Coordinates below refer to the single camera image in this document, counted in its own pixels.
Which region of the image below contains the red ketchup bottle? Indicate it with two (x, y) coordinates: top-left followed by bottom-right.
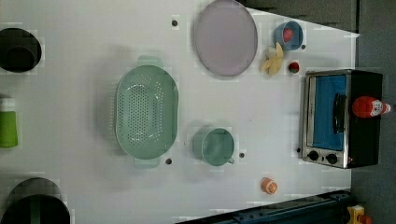
(352, 96), (391, 119)

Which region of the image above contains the black toaster oven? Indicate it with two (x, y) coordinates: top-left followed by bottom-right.
(301, 69), (383, 169)

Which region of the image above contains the green mug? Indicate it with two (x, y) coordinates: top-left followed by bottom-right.
(192, 127), (235, 166)

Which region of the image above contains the green colander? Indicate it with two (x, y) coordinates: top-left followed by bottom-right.
(114, 55), (178, 169)

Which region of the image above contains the purple round plate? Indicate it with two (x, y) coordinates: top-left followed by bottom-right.
(193, 0), (258, 76)

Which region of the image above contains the peeled banana toy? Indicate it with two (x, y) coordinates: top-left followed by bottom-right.
(261, 42), (284, 76)

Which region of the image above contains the orange slice toy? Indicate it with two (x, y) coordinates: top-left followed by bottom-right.
(261, 177), (278, 195)

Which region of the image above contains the small red strawberry toy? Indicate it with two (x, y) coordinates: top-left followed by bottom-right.
(288, 62), (300, 74)

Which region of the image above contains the strawberry in bowl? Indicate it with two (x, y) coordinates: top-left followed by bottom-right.
(283, 28), (293, 43)

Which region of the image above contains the blue bowl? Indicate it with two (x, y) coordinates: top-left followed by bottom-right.
(274, 21), (304, 51)

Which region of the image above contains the black cylinder container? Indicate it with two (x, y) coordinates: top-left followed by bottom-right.
(0, 28), (42, 73)

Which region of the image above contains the yellow red object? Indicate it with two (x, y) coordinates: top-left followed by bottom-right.
(347, 205), (373, 224)

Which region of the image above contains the green and white bottle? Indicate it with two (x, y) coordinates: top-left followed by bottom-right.
(0, 98), (19, 148)

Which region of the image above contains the black cup with green strap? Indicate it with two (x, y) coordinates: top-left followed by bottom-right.
(1, 177), (71, 224)

